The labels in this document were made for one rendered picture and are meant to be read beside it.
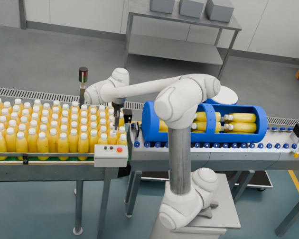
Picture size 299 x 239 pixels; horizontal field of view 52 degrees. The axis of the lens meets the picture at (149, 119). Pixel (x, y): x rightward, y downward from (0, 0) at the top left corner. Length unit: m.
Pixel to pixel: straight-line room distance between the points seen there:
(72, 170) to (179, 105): 1.13
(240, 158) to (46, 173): 1.43
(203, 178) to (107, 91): 0.67
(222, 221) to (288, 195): 1.95
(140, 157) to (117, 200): 0.89
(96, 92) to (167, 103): 0.55
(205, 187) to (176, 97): 0.61
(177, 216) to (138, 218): 1.43
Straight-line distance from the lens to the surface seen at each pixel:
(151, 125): 2.03
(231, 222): 1.90
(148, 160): 2.25
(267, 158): 2.64
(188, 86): 1.26
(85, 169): 2.13
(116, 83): 1.71
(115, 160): 1.91
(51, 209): 2.97
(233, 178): 3.04
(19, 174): 2.19
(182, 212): 1.55
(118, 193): 3.07
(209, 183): 1.65
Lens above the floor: 2.49
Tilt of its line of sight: 40 degrees down
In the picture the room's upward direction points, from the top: 13 degrees clockwise
